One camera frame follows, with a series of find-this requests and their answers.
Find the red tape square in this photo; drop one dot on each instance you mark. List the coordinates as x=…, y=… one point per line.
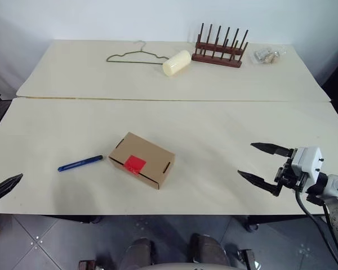
x=135, y=163

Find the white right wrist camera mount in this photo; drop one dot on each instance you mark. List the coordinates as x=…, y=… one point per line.
x=308, y=161

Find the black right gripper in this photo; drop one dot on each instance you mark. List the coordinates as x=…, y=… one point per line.
x=288, y=177

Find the dark rounded shape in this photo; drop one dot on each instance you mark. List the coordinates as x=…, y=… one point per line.
x=208, y=250
x=138, y=253

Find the small dark foot block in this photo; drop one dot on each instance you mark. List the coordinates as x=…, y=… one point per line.
x=249, y=260

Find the cream cylindrical roll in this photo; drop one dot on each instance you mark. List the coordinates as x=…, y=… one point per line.
x=176, y=63

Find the clear bag of small parts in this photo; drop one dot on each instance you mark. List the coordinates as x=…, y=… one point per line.
x=266, y=55

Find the black table caster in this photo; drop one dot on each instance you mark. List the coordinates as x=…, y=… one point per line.
x=91, y=218
x=251, y=225

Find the dark wooden peg rack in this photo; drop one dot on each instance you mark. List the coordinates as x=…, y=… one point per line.
x=214, y=60

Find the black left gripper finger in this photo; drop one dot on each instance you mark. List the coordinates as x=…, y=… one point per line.
x=2, y=187

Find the brown cardboard box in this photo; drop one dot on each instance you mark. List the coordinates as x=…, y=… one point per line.
x=149, y=150

